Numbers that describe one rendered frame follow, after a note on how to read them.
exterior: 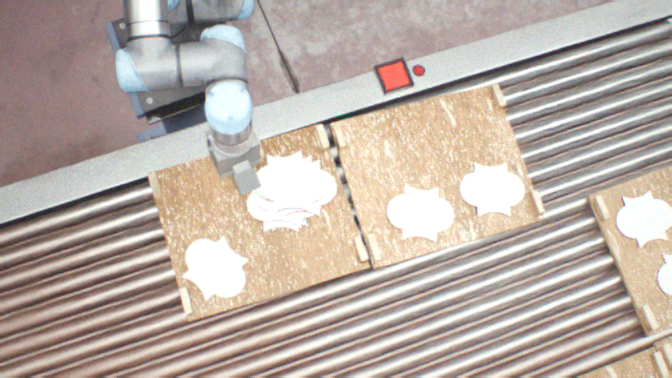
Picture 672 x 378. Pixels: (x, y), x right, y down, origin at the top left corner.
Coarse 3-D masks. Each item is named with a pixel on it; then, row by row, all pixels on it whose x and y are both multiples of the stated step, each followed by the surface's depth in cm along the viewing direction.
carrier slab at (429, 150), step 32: (448, 96) 189; (480, 96) 190; (352, 128) 186; (384, 128) 186; (416, 128) 187; (448, 128) 187; (480, 128) 187; (352, 160) 183; (384, 160) 184; (416, 160) 184; (448, 160) 185; (480, 160) 185; (512, 160) 186; (352, 192) 181; (384, 192) 182; (448, 192) 182; (384, 224) 179; (480, 224) 181; (512, 224) 181; (384, 256) 177; (416, 256) 178
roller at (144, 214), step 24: (648, 48) 199; (576, 72) 195; (600, 72) 196; (504, 96) 192; (528, 96) 193; (120, 216) 178; (144, 216) 179; (48, 240) 176; (72, 240) 176; (0, 264) 174
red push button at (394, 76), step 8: (392, 64) 192; (400, 64) 192; (384, 72) 191; (392, 72) 191; (400, 72) 191; (384, 80) 190; (392, 80) 191; (400, 80) 191; (408, 80) 191; (392, 88) 190
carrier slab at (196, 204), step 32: (192, 160) 181; (320, 160) 183; (192, 192) 179; (224, 192) 180; (192, 224) 177; (224, 224) 177; (256, 224) 178; (320, 224) 179; (352, 224) 179; (256, 256) 176; (288, 256) 176; (320, 256) 177; (352, 256) 177; (192, 288) 173; (256, 288) 174; (288, 288) 174; (192, 320) 171
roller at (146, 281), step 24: (624, 120) 192; (648, 120) 193; (552, 144) 189; (576, 144) 190; (96, 288) 174; (120, 288) 174; (144, 288) 175; (24, 312) 172; (48, 312) 171; (72, 312) 172; (0, 336) 170
